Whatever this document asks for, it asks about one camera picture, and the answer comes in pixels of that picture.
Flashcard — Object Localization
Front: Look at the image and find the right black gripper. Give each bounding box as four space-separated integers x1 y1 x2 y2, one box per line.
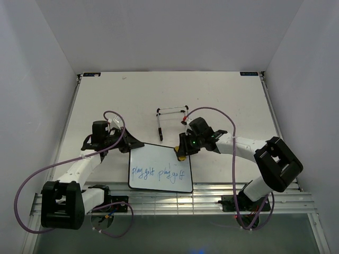
177 132 203 157

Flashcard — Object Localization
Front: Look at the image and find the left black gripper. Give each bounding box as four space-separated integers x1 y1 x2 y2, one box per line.
104 127 144 153

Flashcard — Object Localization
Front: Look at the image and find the yellow whiteboard eraser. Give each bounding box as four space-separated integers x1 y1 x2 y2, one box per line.
174 146 186 161

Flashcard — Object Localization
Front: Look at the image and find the small black-framed whiteboard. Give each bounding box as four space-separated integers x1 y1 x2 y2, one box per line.
128 143 193 193

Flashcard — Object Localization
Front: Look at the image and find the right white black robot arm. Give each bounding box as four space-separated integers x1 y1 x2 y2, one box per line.
174 117 304 211

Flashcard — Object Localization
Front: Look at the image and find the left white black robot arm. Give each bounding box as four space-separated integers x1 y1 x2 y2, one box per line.
41 121 145 230

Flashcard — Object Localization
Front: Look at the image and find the left blue corner label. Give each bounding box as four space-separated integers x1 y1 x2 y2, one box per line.
83 72 101 77

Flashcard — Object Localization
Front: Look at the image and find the blue corner label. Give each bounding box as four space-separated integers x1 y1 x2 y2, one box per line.
240 71 259 76
83 72 101 77

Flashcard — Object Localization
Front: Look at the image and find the right blue corner label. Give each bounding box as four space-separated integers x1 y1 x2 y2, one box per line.
240 71 259 76

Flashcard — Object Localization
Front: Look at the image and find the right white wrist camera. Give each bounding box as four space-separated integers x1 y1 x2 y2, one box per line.
181 116 192 134

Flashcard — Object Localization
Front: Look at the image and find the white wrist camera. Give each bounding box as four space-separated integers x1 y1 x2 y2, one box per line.
181 116 192 134
106 116 123 130

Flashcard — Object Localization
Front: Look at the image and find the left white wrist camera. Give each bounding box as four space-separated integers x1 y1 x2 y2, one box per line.
106 116 123 130

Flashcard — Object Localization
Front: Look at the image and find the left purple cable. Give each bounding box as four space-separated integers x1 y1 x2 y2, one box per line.
14 110 135 238

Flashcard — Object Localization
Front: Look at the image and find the purple cable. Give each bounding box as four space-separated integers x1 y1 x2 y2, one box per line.
182 106 275 231
14 110 135 238

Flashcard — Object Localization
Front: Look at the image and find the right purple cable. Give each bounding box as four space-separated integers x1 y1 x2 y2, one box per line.
182 106 275 231

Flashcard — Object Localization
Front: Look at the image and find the metal wire whiteboard stand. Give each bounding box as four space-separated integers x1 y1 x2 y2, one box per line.
156 105 189 142

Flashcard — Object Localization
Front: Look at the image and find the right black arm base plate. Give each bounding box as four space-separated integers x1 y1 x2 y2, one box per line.
218 195 271 212

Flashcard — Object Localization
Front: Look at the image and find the aluminium extrusion rail frame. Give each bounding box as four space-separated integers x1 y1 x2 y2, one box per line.
29 182 318 216

